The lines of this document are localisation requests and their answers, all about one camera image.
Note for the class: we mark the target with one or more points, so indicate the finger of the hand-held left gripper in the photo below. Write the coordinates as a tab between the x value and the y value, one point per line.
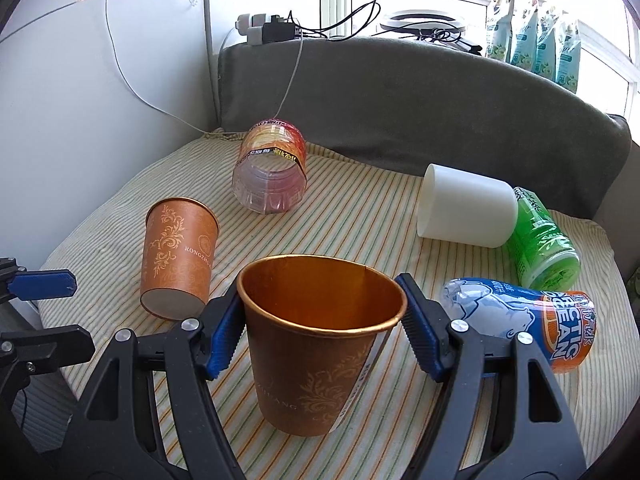
47	284
50	344

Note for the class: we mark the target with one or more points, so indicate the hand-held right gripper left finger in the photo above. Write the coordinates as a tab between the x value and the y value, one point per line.
225	334

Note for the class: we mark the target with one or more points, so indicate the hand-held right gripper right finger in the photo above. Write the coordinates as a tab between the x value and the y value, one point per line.
425	334

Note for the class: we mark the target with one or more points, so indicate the orange patterned paper cup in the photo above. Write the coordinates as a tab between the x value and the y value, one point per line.
175	255
310	360

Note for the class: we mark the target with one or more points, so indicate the white plastic cup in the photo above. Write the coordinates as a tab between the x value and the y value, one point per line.
470	205

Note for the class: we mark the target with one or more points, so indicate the blue orange Arctic Ocean bottle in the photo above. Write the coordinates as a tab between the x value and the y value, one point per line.
550	317

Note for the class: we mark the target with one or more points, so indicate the striped cushion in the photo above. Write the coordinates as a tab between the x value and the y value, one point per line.
350	220

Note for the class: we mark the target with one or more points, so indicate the green plastic bottle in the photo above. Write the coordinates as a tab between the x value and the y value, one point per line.
542	250

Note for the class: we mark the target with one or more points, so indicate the white panel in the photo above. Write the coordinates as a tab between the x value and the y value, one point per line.
75	135

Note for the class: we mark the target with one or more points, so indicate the pink clear plastic bottle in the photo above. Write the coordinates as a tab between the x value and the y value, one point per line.
270	180

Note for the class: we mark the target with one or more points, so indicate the grey sofa backrest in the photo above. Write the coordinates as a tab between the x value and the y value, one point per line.
400	100

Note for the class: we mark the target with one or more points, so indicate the white power strip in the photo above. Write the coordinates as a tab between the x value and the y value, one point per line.
250	27

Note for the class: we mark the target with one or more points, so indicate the black power adapter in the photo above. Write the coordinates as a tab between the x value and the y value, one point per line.
280	30

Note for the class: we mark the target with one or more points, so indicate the green and white packet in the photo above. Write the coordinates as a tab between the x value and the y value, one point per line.
546	42
524	35
500	25
567	55

